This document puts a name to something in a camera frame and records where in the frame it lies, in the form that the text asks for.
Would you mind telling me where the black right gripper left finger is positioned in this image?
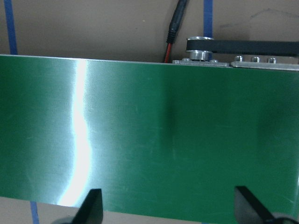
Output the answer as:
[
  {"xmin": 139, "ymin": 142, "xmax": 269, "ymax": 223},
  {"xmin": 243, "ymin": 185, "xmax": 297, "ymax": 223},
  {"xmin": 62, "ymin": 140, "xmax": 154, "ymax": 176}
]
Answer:
[{"xmin": 71, "ymin": 189, "xmax": 103, "ymax": 224}]

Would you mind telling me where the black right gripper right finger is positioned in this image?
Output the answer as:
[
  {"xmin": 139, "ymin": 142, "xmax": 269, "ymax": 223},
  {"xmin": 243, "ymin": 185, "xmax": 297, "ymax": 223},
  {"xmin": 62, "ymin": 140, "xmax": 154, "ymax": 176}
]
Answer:
[{"xmin": 234, "ymin": 186, "xmax": 275, "ymax": 224}]

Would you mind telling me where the green conveyor belt unit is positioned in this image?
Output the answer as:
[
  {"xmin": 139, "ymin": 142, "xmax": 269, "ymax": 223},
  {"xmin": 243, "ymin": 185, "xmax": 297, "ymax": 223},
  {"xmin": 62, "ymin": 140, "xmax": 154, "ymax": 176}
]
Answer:
[{"xmin": 0, "ymin": 37, "xmax": 299, "ymax": 224}]

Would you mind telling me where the red and black cable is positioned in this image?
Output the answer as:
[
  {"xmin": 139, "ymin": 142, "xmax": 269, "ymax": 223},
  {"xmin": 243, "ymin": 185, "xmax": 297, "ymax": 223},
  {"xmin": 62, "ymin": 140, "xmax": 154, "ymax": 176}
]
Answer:
[{"xmin": 164, "ymin": 0, "xmax": 189, "ymax": 63}]

